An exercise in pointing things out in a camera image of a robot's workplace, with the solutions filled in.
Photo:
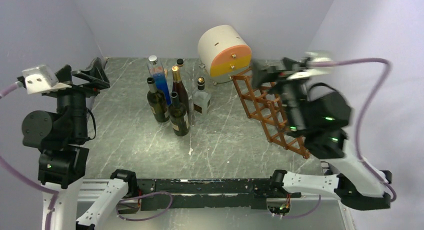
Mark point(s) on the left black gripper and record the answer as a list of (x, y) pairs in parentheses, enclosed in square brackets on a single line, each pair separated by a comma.
[(64, 75)]

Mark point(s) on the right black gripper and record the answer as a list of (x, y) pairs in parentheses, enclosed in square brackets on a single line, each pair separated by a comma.
[(261, 74)]

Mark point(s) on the large clear plastic bottle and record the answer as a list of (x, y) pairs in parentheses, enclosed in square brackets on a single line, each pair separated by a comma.
[(201, 71)]

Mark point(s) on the blue square glass bottle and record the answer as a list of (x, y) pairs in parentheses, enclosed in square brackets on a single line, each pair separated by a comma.
[(157, 71)]

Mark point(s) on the dark bottle white label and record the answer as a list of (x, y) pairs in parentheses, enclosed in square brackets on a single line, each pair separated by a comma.
[(157, 102)]

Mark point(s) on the dark bottle copper cap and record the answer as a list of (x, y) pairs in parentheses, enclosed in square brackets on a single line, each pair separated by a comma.
[(201, 99)]

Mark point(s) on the clear glass bottle black cap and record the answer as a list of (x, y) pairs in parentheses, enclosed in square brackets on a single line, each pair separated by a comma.
[(186, 79)]

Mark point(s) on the gold foil top bottle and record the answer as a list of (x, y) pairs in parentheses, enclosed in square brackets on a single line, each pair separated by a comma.
[(179, 87)]

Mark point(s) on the dark green wine bottle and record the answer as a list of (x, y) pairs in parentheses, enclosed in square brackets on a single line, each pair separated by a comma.
[(178, 115)]

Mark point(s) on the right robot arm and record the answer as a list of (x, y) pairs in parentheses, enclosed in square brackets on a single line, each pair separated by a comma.
[(357, 184)]

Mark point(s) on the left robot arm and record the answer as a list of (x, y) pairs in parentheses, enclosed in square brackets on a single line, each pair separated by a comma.
[(60, 137)]

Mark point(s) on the brown wooden wine rack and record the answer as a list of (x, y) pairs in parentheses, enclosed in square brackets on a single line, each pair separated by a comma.
[(269, 110)]

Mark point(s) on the cream round drawer cabinet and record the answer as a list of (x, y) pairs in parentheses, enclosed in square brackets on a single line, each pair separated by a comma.
[(223, 52)]

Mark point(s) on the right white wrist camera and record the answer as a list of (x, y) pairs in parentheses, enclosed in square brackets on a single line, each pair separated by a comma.
[(321, 63)]

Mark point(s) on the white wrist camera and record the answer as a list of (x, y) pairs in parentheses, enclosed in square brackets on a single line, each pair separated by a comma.
[(321, 63), (41, 79)]

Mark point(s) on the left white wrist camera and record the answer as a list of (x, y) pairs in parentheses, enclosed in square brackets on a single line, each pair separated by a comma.
[(41, 79)]

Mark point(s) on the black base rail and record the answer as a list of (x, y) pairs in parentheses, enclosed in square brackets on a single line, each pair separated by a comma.
[(209, 193)]

